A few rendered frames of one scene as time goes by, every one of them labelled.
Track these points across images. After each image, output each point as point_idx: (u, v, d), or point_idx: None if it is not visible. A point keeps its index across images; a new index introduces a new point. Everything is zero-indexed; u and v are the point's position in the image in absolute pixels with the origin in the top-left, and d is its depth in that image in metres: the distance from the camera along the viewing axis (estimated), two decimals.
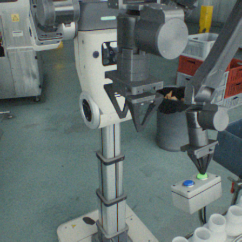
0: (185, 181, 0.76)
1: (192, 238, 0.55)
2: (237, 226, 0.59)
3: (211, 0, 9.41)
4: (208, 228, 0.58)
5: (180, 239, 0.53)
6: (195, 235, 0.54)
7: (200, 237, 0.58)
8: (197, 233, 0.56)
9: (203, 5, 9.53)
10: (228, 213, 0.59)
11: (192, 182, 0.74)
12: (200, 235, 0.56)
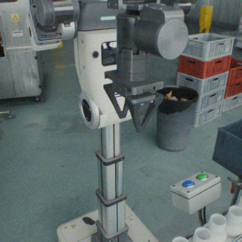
0: (185, 181, 0.76)
1: (193, 237, 0.55)
2: (237, 226, 0.59)
3: (211, 0, 9.41)
4: (208, 229, 0.58)
5: (180, 239, 0.53)
6: (195, 234, 0.54)
7: (201, 237, 0.58)
8: (197, 233, 0.56)
9: (203, 5, 9.53)
10: (228, 212, 0.59)
11: (191, 182, 0.74)
12: (201, 235, 0.56)
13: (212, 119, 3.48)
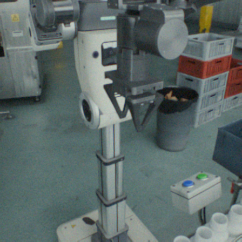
0: (185, 181, 0.76)
1: (194, 235, 0.55)
2: (237, 224, 0.59)
3: None
4: (211, 229, 0.58)
5: (181, 237, 0.53)
6: (196, 232, 0.54)
7: (204, 237, 0.58)
8: (200, 232, 0.56)
9: None
10: (230, 210, 0.60)
11: (191, 182, 0.74)
12: (203, 235, 0.56)
13: (212, 119, 3.48)
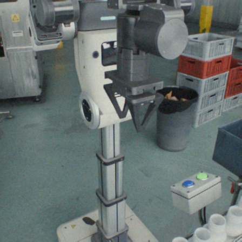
0: (185, 181, 0.76)
1: (192, 238, 0.55)
2: (236, 226, 0.59)
3: (211, 0, 9.41)
4: (208, 229, 0.58)
5: (180, 239, 0.53)
6: (194, 235, 0.54)
7: (200, 237, 0.58)
8: (197, 233, 0.56)
9: (203, 5, 9.53)
10: (228, 212, 0.60)
11: (191, 182, 0.74)
12: (201, 236, 0.56)
13: (212, 119, 3.48)
